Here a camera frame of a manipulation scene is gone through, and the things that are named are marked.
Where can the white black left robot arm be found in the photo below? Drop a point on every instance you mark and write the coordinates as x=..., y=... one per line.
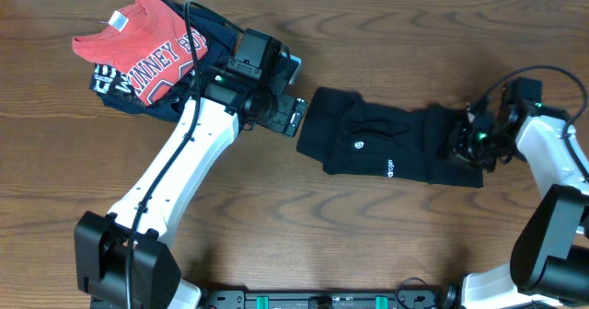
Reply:
x=123, y=258

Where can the navy folded shirt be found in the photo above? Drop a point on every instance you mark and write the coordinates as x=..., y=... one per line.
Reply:
x=221, y=41

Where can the black t-shirt with white logo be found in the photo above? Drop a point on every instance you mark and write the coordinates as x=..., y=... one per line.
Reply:
x=348, y=135

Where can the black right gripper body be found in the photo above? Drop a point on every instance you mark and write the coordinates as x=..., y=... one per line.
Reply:
x=481, y=147

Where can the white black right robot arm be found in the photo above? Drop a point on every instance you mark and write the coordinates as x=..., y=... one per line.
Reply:
x=546, y=269

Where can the black shirt with white print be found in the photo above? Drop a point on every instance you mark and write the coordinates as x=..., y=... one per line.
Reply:
x=107, y=80

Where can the red folded t-shirt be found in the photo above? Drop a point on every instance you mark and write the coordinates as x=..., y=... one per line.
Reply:
x=148, y=42

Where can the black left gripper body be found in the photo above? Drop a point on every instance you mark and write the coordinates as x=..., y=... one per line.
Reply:
x=275, y=114

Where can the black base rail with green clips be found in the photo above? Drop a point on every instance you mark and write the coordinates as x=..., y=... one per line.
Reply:
x=419, y=299

